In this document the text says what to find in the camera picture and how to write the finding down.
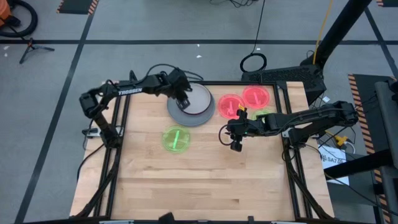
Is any yellow plug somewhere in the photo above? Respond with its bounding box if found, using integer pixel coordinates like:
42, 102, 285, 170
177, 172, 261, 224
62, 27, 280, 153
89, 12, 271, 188
333, 132, 349, 147

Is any black power cable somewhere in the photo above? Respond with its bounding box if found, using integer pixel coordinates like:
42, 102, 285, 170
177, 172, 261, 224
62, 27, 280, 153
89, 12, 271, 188
76, 141, 106, 183

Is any black perforated stand base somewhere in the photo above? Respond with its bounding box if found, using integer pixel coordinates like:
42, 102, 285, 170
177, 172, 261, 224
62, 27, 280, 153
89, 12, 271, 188
241, 64, 327, 106

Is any light grey plastic plate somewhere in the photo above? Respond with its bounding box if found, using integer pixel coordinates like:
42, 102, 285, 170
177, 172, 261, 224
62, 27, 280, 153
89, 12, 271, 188
179, 83, 213, 115

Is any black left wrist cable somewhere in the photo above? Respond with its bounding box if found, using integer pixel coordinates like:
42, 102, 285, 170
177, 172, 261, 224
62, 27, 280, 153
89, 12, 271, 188
145, 63, 205, 82

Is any black beam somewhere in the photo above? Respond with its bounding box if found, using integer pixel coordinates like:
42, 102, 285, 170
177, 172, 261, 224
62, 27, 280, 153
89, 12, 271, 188
323, 149, 396, 180

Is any black tripod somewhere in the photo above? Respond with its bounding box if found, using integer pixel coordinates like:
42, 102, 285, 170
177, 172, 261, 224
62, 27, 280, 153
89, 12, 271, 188
19, 37, 55, 65

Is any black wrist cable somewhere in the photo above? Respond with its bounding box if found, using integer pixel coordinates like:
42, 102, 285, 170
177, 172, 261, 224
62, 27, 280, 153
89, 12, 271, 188
145, 63, 205, 82
218, 123, 234, 146

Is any black vacuum hose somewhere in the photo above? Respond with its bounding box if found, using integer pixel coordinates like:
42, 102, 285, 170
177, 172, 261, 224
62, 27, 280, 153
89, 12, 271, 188
0, 0, 39, 39

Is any black cable bundle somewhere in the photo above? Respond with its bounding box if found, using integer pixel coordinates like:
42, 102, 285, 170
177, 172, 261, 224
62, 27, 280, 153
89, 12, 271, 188
210, 0, 259, 9

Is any yellow cable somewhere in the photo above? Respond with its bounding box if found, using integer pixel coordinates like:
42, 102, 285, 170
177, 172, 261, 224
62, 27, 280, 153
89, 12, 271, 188
312, 0, 334, 65

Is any orange vacuum cleaner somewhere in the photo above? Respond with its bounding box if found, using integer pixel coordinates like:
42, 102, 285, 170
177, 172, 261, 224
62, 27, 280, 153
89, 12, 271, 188
0, 0, 12, 26

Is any black coiled cable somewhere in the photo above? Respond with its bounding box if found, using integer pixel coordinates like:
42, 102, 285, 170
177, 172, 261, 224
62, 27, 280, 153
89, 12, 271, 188
239, 0, 268, 73

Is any grey column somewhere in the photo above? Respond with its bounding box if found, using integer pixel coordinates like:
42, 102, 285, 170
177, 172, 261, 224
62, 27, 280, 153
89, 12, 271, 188
374, 80, 398, 224

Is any red transparent small plate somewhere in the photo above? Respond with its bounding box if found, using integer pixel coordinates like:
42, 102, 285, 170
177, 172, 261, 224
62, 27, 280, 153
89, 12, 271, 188
217, 93, 246, 120
242, 85, 271, 110

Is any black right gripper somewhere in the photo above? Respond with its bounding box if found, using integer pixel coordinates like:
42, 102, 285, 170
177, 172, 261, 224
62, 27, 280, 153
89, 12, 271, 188
224, 107, 268, 152

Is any large grey plastic plate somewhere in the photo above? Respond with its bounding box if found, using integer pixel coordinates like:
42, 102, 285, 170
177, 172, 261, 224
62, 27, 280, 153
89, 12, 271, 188
167, 82, 216, 128

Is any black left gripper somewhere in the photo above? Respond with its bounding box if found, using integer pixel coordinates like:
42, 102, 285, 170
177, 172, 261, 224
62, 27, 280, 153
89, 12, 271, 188
167, 68, 194, 110

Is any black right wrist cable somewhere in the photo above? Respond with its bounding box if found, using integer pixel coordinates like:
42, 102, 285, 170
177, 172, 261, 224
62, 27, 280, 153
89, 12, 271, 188
218, 123, 234, 146

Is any green transparent small plate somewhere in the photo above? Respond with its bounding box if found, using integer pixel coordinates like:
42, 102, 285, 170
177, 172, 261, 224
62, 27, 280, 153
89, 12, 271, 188
250, 108, 274, 122
161, 125, 191, 153

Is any hazard-striped black platform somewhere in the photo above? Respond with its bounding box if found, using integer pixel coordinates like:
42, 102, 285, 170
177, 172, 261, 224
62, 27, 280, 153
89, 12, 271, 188
348, 73, 397, 224

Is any small grey control box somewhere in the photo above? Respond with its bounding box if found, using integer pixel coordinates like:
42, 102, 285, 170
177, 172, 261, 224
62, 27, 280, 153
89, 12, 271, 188
81, 127, 101, 139

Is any white paper sign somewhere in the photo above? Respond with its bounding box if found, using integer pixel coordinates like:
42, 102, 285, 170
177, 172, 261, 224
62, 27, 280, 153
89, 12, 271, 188
317, 144, 351, 186

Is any black stand post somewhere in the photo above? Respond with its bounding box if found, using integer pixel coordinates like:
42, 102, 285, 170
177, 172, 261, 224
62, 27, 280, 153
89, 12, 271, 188
313, 0, 371, 68

